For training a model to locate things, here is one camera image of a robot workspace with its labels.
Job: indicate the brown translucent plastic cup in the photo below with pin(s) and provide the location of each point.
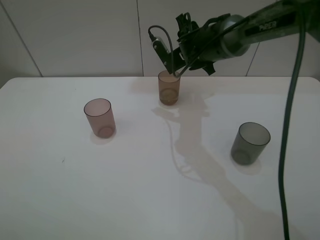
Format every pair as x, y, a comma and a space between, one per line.
168, 88

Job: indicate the pink translucent plastic cup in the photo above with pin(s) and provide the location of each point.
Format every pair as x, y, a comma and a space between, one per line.
100, 116

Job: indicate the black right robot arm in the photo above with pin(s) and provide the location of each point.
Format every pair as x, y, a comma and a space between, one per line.
230, 35

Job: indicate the grey translucent plastic cup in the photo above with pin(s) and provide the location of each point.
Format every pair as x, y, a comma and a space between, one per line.
250, 141

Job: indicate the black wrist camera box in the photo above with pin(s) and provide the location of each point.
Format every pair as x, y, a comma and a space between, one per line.
165, 56

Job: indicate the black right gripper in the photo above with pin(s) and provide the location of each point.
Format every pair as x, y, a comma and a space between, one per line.
192, 39

